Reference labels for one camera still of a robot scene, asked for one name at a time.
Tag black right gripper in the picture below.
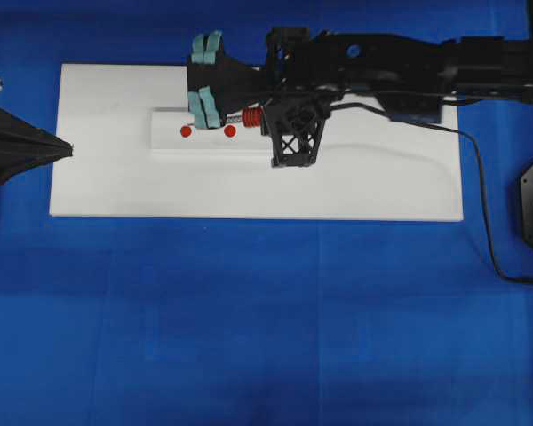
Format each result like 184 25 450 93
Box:
187 28 334 130

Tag left gripper white rollers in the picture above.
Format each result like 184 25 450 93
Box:
0 79 73 185

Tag red handled soldering iron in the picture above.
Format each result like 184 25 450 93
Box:
224 106 263 128

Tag black soldering iron cable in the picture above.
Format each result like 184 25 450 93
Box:
323 101 533 286

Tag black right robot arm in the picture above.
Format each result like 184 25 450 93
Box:
187 27 533 132

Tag small raised white block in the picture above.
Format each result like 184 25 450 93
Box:
150 107 272 156

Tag large white foam board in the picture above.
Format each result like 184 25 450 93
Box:
50 64 464 222

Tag blue table cloth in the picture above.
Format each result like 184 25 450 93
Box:
0 0 533 426

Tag black truss wrist camera mount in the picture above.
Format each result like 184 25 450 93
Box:
260 97 330 168

